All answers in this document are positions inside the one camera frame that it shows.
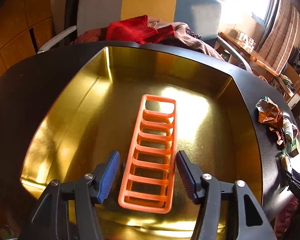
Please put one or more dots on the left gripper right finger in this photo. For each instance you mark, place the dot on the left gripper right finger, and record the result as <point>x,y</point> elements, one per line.
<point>246,219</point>

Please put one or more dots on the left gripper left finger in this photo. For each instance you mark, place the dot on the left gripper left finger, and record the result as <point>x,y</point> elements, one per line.
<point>50,219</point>

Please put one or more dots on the orange muffin snack bag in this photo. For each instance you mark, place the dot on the orange muffin snack bag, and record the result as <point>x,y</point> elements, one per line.
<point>269,113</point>

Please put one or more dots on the orange plastic rack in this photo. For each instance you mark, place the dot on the orange plastic rack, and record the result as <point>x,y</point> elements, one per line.
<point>148,180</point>

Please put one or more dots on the large cracker pack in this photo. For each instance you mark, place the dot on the large cracker pack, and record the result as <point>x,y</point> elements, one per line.
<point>285,162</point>

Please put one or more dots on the green white small carton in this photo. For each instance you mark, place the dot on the green white small carton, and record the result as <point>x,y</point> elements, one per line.
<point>294,148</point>

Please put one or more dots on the beige knit sock roll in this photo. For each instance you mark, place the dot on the beige knit sock roll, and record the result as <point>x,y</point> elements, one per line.
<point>288,129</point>

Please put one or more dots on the pink bed cover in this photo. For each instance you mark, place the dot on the pink bed cover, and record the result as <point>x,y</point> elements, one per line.
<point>287,222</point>

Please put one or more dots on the gold red tin box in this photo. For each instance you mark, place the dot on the gold red tin box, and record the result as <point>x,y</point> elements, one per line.
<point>96,114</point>

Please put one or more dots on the wooden side table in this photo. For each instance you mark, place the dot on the wooden side table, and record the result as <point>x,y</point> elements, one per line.
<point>250,54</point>

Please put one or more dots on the middle window curtain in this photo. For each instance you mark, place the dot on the middle window curtain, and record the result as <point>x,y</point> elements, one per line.
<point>276,44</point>

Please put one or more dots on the clear glass tray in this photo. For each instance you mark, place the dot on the clear glass tray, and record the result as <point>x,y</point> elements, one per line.
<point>246,41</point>

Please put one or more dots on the pink brown cloth pile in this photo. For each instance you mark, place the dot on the pink brown cloth pile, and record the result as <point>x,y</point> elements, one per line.
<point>184,37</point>

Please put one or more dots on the red cloth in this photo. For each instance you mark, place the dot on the red cloth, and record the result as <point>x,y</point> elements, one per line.
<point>137,30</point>

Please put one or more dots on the grey yellow blue armchair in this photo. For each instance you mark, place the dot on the grey yellow blue armchair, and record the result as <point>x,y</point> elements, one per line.
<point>202,17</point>

